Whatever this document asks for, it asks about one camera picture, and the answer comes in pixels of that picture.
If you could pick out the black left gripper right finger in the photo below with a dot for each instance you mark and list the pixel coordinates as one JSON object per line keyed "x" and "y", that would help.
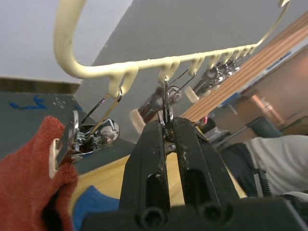
{"x": 202, "y": 158}

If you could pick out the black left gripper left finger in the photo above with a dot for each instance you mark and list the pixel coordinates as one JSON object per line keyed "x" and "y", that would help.
{"x": 142, "y": 168}

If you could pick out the metal clip with cream pads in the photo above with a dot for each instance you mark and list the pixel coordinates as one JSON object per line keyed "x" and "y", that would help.
{"x": 106, "y": 134}
{"x": 208, "y": 77}
{"x": 229, "y": 69}
{"x": 166, "y": 106}

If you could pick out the cream plastic clip hanger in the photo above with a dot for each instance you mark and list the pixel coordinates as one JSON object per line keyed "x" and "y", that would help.
{"x": 65, "y": 48}

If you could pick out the blue sock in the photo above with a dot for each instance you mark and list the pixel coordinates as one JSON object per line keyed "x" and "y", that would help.
{"x": 96, "y": 202}

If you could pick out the copper cylinder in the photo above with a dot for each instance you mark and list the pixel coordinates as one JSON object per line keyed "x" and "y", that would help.
{"x": 265, "y": 108}

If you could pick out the red sock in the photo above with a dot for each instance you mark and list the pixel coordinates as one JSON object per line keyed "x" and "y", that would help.
{"x": 26, "y": 173}

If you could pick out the brown wooden ledge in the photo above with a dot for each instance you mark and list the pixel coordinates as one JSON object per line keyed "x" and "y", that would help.
{"x": 36, "y": 84}

